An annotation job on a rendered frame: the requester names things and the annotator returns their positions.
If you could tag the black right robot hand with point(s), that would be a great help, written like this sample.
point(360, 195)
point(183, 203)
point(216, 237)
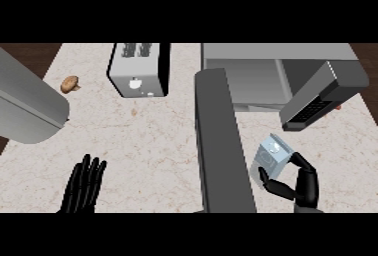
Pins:
point(304, 186)

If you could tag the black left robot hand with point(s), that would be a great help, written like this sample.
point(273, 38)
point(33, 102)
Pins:
point(83, 186)

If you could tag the pale blue milk carton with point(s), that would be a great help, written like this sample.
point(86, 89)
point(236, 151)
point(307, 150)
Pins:
point(270, 158)

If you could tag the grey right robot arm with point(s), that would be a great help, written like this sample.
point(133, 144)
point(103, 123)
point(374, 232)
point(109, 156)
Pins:
point(307, 209)

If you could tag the dark grey microwave door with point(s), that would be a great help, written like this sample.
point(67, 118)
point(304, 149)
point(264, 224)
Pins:
point(219, 143)

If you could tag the grey microwave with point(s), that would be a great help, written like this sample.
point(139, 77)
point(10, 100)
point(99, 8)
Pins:
point(295, 80)

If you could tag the small orange-red item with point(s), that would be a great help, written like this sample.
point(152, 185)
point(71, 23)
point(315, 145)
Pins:
point(338, 107)

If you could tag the large rounded grey appliance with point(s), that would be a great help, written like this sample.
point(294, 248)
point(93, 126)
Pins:
point(27, 103)

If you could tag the brown mushroom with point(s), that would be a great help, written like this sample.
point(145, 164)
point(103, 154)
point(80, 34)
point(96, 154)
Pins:
point(70, 84)

